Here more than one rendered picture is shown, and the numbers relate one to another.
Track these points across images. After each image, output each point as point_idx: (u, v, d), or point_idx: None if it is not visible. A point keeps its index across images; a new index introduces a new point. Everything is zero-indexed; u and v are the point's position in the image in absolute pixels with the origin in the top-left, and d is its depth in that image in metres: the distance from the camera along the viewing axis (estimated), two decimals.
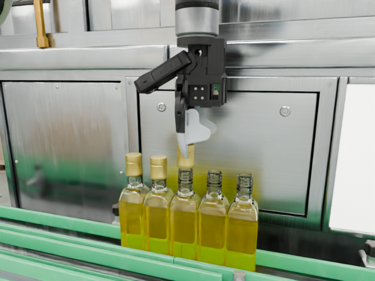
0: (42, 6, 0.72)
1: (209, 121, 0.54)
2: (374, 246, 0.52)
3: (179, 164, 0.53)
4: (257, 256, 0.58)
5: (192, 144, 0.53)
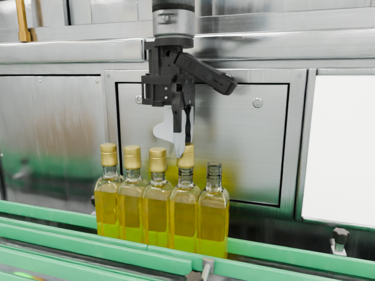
0: (23, 1, 0.73)
1: (159, 123, 0.51)
2: (340, 233, 0.53)
3: (151, 168, 0.55)
4: (230, 245, 0.59)
5: (164, 149, 0.55)
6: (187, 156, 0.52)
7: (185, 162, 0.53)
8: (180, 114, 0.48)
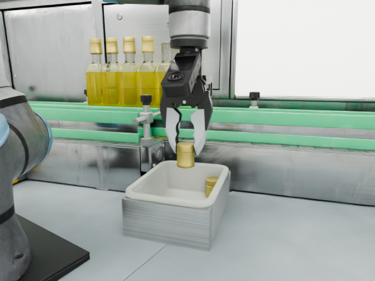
0: None
1: None
2: (253, 91, 0.78)
3: (124, 50, 0.80)
4: None
5: (133, 37, 0.79)
6: (148, 43, 0.77)
7: (147, 47, 0.77)
8: (162, 111, 0.53)
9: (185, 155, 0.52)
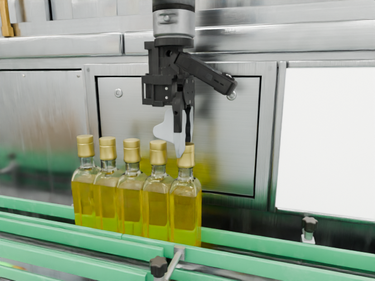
0: None
1: (160, 123, 0.51)
2: (309, 221, 0.55)
3: (125, 159, 0.56)
4: (203, 234, 0.60)
5: (137, 140, 0.56)
6: (159, 153, 0.54)
7: (157, 159, 0.54)
8: (181, 114, 0.48)
9: (194, 153, 0.54)
